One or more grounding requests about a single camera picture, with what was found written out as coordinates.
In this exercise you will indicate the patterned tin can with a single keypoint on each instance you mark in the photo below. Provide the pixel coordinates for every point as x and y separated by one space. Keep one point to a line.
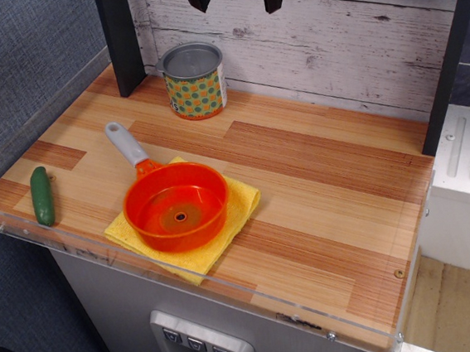
195 80

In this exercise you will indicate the green cucumber toy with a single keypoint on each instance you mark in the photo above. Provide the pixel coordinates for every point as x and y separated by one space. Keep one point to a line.
42 197

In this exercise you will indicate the yellow cloth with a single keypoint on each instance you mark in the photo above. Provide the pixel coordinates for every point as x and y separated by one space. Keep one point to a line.
193 265

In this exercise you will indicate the white toy sink unit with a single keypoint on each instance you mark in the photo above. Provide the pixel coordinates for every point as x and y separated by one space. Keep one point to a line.
444 233

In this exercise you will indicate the clear acrylic table guard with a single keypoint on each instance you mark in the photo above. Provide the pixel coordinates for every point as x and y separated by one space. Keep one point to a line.
319 124

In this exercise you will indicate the grey toy fridge cabinet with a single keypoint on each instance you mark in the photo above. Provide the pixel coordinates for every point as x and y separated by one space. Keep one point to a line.
120 305

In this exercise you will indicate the silver dispenser panel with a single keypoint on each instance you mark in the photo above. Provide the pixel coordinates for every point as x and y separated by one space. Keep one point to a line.
174 334

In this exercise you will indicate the black left post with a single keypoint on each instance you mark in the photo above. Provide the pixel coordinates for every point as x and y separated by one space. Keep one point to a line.
122 42

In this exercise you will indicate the black post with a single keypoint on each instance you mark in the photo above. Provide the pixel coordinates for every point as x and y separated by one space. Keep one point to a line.
122 42
457 36

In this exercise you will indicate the black right post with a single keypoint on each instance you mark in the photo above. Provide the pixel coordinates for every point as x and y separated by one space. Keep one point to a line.
457 36

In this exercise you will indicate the orange pot with grey handle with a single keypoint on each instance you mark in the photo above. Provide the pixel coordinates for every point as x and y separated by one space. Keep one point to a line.
172 207

